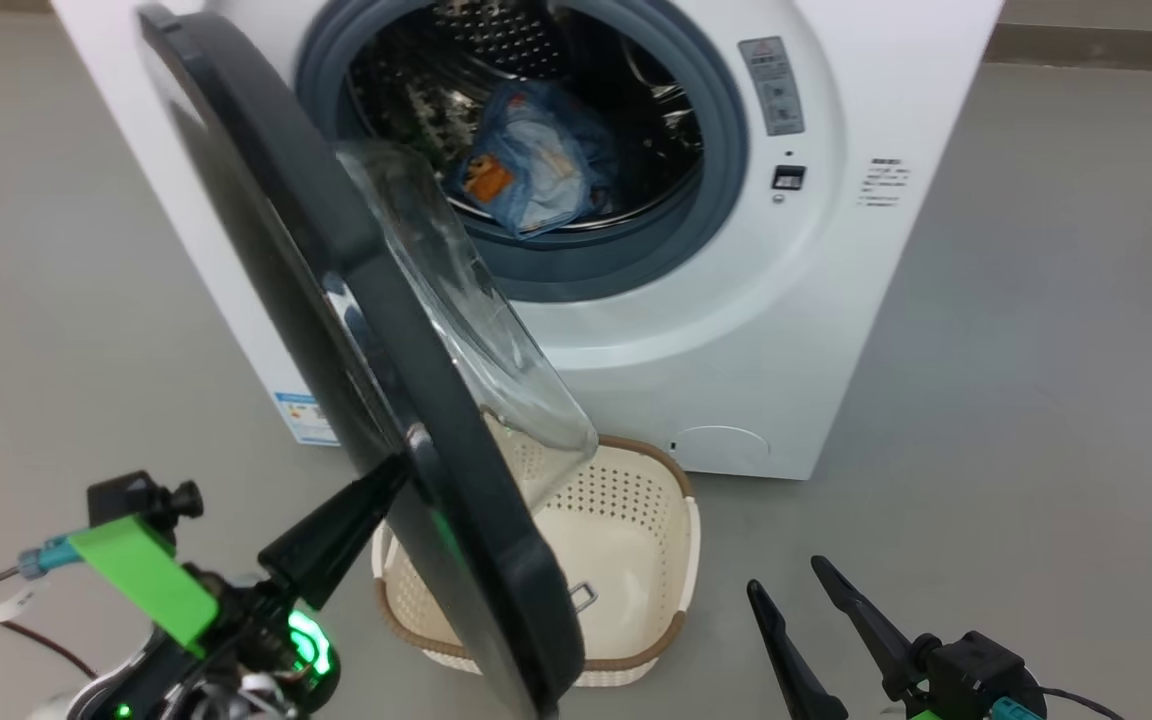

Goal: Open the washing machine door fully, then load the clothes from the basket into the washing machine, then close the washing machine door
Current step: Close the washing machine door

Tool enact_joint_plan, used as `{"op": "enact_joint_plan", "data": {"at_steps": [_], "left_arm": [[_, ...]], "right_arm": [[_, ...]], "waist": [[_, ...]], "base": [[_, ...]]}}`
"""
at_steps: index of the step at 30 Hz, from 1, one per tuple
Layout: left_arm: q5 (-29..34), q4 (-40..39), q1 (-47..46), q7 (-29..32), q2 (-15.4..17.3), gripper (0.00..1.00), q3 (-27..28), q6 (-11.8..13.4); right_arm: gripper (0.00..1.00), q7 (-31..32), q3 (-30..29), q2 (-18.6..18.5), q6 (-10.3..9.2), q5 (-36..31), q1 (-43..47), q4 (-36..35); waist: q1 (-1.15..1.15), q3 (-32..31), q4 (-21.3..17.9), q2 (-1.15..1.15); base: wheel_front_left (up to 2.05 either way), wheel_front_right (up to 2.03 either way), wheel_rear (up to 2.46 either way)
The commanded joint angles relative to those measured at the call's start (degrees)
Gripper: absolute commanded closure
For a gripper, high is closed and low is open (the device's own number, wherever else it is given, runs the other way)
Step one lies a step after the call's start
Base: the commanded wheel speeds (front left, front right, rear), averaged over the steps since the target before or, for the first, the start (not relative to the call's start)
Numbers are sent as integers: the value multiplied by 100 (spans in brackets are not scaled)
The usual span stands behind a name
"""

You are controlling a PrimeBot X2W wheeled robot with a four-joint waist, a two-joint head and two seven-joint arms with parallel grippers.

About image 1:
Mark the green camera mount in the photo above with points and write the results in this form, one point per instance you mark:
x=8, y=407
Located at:
x=146, y=580
x=926, y=715

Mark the dark round glass washer door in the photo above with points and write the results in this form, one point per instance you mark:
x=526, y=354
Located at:
x=336, y=250

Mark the blue energy label sticker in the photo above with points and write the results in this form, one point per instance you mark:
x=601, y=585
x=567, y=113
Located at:
x=301, y=420

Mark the blue cartoon print garment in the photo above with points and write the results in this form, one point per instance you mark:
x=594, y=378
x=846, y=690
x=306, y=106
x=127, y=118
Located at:
x=536, y=170

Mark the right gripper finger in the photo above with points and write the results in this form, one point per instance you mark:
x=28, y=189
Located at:
x=881, y=645
x=796, y=670

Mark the black door latch socket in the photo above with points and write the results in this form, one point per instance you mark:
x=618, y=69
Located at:
x=788, y=178

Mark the stainless steel washing machine drum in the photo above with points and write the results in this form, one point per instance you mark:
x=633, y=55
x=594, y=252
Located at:
x=416, y=80

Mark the cream laundry basket brown rim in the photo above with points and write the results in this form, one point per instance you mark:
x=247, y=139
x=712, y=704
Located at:
x=626, y=540

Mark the white front-load washing machine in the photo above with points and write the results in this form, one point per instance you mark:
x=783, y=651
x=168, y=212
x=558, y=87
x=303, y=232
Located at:
x=786, y=350

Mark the green left camera mount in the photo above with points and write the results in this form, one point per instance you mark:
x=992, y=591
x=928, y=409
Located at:
x=146, y=580

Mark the round white filter cover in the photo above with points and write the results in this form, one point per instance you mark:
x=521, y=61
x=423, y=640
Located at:
x=721, y=448

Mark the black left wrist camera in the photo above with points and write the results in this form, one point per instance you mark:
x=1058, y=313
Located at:
x=131, y=495

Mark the green right camera mount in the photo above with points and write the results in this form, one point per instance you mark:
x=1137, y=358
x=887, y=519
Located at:
x=926, y=715

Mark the grey warning label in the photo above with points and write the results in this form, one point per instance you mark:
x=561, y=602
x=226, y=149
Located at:
x=771, y=90

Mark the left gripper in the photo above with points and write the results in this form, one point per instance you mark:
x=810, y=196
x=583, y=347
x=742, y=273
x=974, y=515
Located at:
x=256, y=660

